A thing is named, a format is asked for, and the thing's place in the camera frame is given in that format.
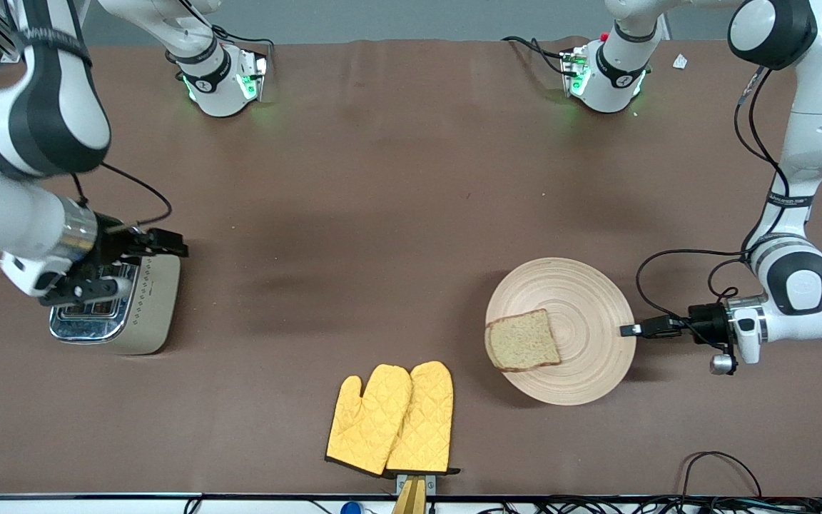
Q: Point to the brown table cover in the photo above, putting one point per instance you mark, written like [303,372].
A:
[411,157]

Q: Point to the brown bread slice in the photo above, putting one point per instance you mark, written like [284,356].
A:
[521,341]

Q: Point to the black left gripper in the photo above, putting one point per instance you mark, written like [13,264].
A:
[705,318]

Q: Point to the blue round cap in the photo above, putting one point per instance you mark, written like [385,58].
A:
[350,508]

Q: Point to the round wooden plate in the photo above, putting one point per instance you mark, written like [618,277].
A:
[582,314]

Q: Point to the small white paper scrap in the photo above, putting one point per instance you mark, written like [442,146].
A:
[680,61]

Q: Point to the yellow quilted oven mitt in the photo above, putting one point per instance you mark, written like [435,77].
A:
[429,421]
[368,421]

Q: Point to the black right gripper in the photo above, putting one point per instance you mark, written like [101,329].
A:
[113,246]

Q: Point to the cream and chrome toaster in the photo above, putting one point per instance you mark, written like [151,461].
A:
[150,314]

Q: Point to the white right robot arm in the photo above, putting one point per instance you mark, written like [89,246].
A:
[26,121]

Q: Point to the wooden clamp with metal bracket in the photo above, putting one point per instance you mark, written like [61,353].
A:
[411,500]

